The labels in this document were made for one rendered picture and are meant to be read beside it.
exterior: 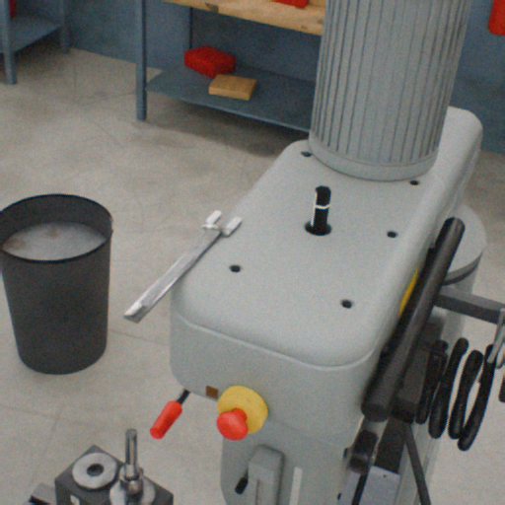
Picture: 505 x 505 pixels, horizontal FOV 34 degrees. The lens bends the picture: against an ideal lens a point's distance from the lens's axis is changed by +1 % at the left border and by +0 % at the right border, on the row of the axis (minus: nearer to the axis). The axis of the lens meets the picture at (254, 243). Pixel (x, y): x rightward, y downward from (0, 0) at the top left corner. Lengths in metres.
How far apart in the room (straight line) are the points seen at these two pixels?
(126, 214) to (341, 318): 3.66
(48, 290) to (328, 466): 2.16
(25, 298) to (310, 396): 2.47
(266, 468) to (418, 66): 0.60
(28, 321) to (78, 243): 0.37
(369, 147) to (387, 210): 0.10
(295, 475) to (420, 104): 0.57
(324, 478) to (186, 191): 3.60
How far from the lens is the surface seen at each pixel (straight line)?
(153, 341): 3.75
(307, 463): 1.26
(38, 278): 3.26
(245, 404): 1.00
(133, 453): 1.65
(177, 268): 1.00
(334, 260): 1.05
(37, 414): 3.48
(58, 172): 4.98
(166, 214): 4.57
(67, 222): 3.61
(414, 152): 1.23
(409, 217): 1.16
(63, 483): 1.80
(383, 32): 1.14
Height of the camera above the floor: 2.50
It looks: 35 degrees down
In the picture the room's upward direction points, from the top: 5 degrees clockwise
